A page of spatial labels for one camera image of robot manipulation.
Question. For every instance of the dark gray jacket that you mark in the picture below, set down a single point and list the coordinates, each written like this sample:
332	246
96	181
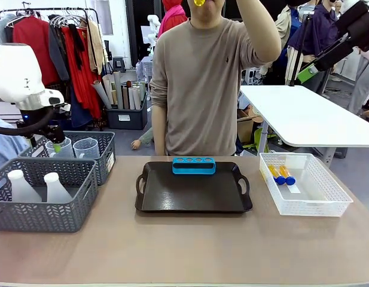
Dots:
60	51

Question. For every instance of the white paper strip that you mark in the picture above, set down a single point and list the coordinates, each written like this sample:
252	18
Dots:
293	189

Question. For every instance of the brown paper roll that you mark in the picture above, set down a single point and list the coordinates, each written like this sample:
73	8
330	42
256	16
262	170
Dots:
125	98

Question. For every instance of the person's left forearm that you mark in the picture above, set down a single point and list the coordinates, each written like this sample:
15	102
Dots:
259	27

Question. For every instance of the dark storage box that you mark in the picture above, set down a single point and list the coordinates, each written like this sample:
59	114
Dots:
127	119

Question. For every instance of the gray basket holding beakers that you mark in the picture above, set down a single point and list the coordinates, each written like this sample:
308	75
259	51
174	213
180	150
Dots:
105	155

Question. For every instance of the white plastic flask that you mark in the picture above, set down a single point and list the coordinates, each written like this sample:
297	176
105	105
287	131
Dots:
21	191
57	191

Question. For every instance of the green chair part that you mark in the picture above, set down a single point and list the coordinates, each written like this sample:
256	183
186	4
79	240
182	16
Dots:
259	139

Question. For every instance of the person in beige sweater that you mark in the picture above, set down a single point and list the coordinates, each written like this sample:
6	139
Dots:
196	89

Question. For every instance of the black plastic tray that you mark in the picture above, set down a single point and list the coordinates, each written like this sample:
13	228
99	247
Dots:
190	194

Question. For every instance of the white paper roll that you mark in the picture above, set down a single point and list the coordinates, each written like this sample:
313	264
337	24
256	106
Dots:
131	98
137	100

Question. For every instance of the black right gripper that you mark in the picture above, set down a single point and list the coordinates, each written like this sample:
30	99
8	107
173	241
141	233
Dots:
362	27

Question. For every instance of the white background table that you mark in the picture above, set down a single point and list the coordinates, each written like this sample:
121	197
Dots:
292	113

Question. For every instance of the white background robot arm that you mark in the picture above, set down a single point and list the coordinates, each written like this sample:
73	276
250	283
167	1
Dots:
153	27

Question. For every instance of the pink red hooded jacket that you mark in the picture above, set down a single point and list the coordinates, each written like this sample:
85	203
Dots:
172	18

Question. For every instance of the person's right forearm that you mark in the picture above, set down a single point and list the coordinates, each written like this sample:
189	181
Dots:
158	131

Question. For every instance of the gray paper roll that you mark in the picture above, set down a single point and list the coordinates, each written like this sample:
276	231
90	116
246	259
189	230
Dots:
118	89
102	95

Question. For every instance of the black step stool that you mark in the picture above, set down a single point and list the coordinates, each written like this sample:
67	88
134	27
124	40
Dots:
119	63

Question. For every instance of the dark blue garment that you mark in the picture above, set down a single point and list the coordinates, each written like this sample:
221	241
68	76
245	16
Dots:
79	113

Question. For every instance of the blue test tube rack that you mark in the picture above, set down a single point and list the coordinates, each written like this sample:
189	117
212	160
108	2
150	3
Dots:
193	170

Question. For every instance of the beige hanging garment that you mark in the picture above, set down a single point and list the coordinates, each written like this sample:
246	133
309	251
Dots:
97	48

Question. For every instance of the black metal clothes rack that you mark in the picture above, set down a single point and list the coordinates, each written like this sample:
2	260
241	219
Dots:
37	9

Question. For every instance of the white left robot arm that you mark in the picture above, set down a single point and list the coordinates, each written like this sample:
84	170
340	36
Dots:
13	74

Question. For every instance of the clear plastic measuring beaker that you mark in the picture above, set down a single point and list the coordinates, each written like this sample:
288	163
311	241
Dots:
66	149
85	149

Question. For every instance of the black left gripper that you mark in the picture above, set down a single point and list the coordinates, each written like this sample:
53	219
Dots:
54	134

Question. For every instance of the white perforated plastic basket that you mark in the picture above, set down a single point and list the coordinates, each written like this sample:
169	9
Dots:
309	209

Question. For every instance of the gray basket holding flasks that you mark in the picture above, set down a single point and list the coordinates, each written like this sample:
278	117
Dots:
37	215

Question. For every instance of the red dress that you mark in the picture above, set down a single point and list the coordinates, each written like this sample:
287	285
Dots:
34	45

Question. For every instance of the cream paper roll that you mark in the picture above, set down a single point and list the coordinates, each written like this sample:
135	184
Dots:
108	86

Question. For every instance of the light blue cloth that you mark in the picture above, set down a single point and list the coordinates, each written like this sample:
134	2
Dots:
7	146

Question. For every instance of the yellow tube with blue cap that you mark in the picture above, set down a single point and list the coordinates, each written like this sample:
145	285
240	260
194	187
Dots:
280	180
199	2
290	180

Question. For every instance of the brown cardboard box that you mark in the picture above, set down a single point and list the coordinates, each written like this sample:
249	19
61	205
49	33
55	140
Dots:
247	128

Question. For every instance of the black tripod stand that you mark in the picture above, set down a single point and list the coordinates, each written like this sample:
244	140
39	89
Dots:
301	45

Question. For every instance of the black scarf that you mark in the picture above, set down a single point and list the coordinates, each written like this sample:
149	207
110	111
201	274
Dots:
78	45

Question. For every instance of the red pleated garment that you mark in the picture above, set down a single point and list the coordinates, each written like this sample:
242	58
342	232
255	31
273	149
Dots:
82	89

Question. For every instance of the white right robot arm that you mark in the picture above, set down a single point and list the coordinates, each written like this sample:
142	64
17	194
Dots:
350	4

